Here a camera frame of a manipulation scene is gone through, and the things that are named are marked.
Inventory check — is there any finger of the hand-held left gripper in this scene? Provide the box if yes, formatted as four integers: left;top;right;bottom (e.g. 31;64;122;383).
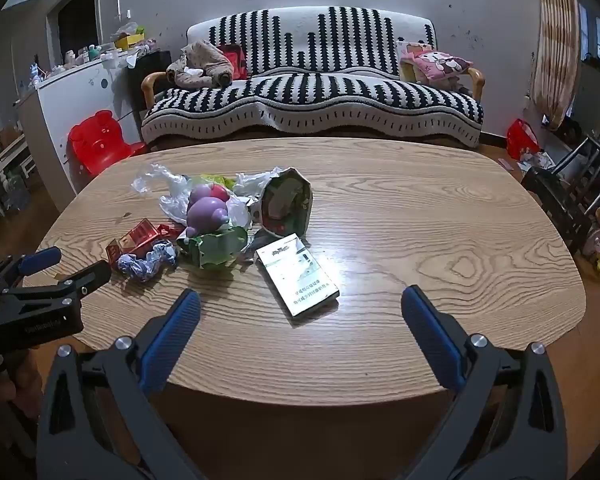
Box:
0;246;62;291
2;259;112;308

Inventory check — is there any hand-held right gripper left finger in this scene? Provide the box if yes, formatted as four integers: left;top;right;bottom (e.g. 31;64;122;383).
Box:
36;289;208;480

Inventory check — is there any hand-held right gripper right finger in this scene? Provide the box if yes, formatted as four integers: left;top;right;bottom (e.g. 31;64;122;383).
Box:
395;285;568;480

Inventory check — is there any blue wrapper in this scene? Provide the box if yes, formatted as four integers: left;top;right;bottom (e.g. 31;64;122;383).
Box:
116;241;179;281

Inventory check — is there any person's left hand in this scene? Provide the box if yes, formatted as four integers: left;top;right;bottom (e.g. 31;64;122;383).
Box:
0;352;43;418

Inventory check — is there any red shiny wrapper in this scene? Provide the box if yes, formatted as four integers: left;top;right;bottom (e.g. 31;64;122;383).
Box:
105;219;186;263

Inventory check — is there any dark green snack packet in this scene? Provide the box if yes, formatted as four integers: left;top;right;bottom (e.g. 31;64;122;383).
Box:
176;226;251;271

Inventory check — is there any white low shelf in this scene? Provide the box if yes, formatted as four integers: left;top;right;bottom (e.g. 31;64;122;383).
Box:
0;130;36;181

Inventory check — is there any clear crumpled plastic bag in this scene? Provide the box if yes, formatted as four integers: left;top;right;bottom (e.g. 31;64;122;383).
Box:
131;162;253;228

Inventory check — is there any purple pink plastic toy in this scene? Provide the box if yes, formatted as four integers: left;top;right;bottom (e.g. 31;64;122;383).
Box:
182;183;231;238

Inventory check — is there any red plastic child chair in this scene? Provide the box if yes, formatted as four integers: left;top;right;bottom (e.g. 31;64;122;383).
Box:
68;110;147;177

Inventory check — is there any white cardboard carton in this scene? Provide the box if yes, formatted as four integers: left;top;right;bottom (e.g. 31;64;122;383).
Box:
255;233;341;319

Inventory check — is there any yellow-green snack packet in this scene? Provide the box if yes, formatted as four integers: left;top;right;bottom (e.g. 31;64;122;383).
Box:
197;173;238;188

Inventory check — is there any white cabinet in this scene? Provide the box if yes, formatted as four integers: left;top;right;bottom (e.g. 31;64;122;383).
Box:
17;50;146;211

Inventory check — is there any open foil snack bag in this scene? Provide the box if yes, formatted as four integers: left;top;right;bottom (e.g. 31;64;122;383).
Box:
250;166;313;238

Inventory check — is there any black side cabinet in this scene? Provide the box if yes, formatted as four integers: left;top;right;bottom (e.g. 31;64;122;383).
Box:
127;50;173;126

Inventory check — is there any black slatted chair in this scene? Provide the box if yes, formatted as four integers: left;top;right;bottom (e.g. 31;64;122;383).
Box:
521;136;600;256

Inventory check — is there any red bag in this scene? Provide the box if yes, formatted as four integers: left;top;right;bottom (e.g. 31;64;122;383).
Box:
506;119;542;161

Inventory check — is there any dark doorway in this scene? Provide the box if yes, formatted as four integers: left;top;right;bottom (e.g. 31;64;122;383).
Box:
47;0;101;63

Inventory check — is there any beige stuffed toy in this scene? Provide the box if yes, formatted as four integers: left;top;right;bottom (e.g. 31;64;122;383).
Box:
166;40;236;90

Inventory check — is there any red cushion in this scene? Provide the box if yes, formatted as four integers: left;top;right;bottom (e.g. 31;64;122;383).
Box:
215;43;249;81

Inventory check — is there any black white striped sofa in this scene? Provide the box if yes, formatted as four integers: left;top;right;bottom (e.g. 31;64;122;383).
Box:
141;6;486;150

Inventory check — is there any pink cartoon pillow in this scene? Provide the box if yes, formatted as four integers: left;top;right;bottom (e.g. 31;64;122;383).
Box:
399;42;475;92

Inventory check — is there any beige patterned curtain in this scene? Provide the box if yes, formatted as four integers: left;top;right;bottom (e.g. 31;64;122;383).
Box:
532;0;581;131

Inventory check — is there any window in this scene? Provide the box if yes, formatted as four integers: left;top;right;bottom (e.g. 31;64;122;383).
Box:
577;2;600;66

